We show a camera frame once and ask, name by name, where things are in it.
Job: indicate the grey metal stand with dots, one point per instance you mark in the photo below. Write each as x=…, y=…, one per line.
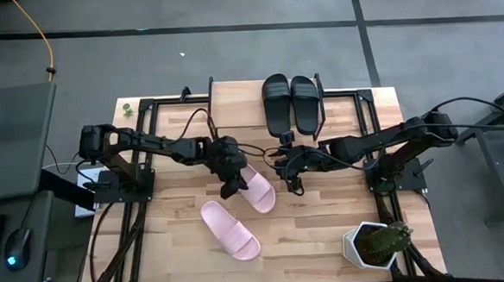
x=499, y=167

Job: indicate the black rubber slide sandal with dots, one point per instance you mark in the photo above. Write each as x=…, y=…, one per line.
x=276, y=109
x=305, y=108

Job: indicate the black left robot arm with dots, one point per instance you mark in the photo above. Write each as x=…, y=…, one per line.
x=148, y=142

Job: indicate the pink rubber slide sandal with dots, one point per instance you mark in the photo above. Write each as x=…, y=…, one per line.
x=261, y=192
x=228, y=228

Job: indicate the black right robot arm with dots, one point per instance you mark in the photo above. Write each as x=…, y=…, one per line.
x=364, y=143

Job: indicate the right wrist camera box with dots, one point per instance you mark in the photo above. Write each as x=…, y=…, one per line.
x=287, y=138

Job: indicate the small green leaf sprig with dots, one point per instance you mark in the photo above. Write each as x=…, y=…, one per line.
x=128, y=109

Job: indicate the green cactus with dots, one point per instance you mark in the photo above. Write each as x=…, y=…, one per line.
x=387, y=239

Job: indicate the black computer mouse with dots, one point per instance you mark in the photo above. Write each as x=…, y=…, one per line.
x=17, y=248

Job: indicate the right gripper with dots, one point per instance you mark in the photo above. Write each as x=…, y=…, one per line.
x=300, y=160

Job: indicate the white hexagonal plant pot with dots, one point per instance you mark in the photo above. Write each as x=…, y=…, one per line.
x=350, y=248

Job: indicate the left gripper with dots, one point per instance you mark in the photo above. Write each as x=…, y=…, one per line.
x=229, y=159

